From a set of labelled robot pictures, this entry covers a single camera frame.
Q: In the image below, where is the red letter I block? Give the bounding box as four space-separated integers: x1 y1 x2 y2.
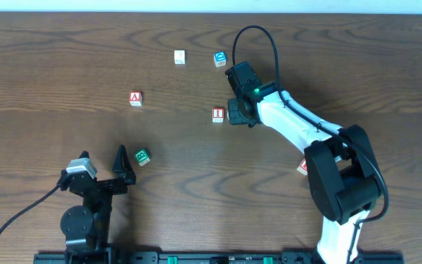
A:
212 108 225 122

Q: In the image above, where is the red letter A block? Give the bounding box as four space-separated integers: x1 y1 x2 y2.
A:
129 91 143 106

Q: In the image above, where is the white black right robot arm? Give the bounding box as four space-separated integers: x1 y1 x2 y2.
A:
131 62 403 264

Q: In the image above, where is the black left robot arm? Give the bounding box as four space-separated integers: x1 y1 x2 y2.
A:
58 151 130 264

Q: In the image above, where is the green letter B block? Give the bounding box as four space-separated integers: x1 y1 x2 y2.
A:
134 149 150 166

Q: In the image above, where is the blue letter D block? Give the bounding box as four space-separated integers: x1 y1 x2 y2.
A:
213 51 227 67

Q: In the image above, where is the red letter E block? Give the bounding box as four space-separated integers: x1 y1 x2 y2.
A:
297 159 308 175

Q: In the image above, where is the plain wooden picture block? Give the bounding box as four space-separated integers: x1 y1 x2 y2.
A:
174 50 186 65

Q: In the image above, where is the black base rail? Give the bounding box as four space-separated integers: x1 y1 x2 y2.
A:
32 250 405 264

